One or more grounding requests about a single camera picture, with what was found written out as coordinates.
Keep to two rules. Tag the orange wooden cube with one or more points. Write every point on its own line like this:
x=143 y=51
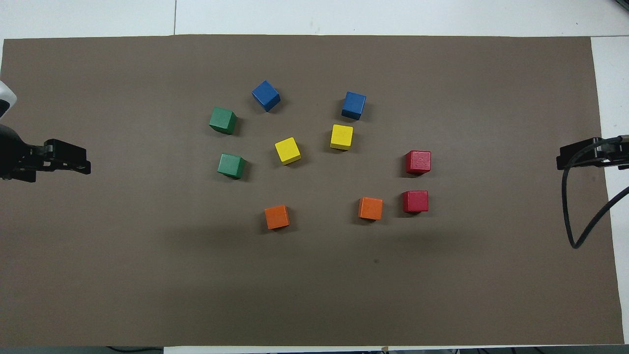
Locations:
x=370 y=208
x=277 y=217

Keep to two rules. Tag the brown table mat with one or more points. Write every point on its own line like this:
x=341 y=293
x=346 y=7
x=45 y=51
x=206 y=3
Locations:
x=314 y=285

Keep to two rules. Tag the green wooden cube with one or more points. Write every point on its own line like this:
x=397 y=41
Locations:
x=223 y=120
x=231 y=165

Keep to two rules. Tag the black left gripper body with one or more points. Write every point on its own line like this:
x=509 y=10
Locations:
x=17 y=157

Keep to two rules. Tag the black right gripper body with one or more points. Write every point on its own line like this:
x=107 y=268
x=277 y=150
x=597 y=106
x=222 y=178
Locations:
x=614 y=151

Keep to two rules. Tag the red wooden cube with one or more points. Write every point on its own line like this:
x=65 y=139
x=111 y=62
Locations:
x=415 y=201
x=418 y=162

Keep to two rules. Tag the yellow wooden cube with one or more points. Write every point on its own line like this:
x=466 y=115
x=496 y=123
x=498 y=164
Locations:
x=341 y=136
x=288 y=150

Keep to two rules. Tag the blue wooden cube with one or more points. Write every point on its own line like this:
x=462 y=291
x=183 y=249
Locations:
x=266 y=95
x=354 y=105

